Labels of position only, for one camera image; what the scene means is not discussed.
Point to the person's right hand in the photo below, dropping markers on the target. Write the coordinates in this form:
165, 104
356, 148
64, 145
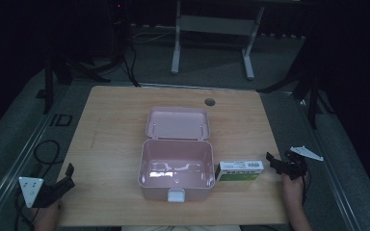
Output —
294, 191

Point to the person's left hand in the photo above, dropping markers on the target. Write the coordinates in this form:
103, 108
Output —
46, 216

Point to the pink plastic storage box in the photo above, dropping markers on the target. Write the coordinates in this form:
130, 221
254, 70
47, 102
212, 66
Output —
176, 160

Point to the white metal desk frame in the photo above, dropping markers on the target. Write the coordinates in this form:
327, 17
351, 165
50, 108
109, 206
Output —
216, 25

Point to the black metal stand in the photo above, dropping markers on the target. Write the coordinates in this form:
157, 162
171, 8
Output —
48, 83
313, 99

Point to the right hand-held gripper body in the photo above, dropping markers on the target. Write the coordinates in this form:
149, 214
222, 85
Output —
297, 165

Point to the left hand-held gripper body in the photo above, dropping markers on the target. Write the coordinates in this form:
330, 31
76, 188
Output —
45, 194

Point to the green and white medicine box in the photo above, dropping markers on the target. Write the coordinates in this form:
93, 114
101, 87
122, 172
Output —
239, 171

